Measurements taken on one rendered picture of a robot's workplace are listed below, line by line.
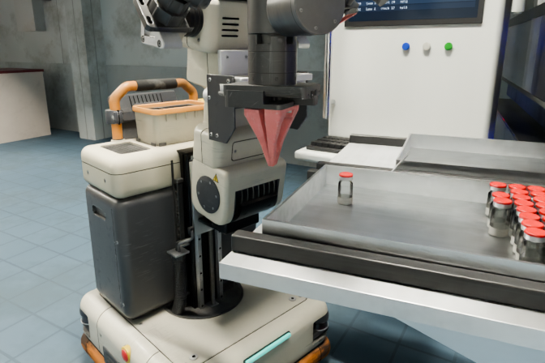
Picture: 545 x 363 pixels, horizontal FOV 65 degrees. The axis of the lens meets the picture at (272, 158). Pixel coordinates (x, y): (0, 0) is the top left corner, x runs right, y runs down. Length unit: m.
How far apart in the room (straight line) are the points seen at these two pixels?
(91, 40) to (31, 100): 1.15
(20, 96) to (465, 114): 5.41
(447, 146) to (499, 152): 0.11
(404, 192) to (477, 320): 0.32
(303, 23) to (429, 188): 0.38
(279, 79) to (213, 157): 0.65
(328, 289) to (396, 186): 0.31
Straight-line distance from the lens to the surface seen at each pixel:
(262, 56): 0.49
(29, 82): 6.13
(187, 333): 1.40
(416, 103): 1.38
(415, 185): 0.71
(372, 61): 1.41
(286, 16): 0.43
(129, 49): 5.40
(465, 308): 0.44
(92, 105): 5.61
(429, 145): 1.04
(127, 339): 1.44
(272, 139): 0.50
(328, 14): 0.43
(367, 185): 0.72
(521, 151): 1.05
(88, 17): 5.63
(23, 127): 6.12
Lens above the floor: 1.11
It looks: 15 degrees down
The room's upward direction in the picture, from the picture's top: straight up
